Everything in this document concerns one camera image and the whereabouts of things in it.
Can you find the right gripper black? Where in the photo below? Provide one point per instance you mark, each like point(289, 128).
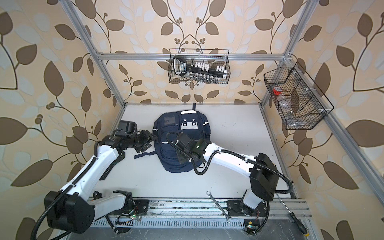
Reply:
point(181, 159)

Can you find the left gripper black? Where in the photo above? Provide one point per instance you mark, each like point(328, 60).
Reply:
point(148, 138)

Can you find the navy blue student backpack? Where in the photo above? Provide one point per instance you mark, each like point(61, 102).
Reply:
point(167, 128)

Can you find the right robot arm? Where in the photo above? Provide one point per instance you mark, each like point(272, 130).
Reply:
point(265, 179)

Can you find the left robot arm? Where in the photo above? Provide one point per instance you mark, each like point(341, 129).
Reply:
point(75, 206)

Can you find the black adjustable wrench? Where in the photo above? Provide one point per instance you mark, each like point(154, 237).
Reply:
point(111, 166)

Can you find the silver combination wrench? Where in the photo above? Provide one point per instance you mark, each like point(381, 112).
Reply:
point(228, 218)

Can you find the red object in basket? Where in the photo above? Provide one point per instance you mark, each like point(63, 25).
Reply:
point(277, 91)

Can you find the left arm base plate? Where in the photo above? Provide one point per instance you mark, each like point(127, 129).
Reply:
point(138, 207)

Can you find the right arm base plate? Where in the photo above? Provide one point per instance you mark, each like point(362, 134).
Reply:
point(237, 208)

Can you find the back wire basket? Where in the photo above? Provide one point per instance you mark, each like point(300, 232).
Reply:
point(215, 54)

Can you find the wire basket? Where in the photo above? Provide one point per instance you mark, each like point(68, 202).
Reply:
point(303, 102)
point(215, 54)

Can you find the right wire basket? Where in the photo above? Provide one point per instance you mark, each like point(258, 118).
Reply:
point(303, 102)

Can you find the black handled screwdriver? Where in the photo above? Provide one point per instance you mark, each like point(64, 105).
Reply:
point(298, 223)

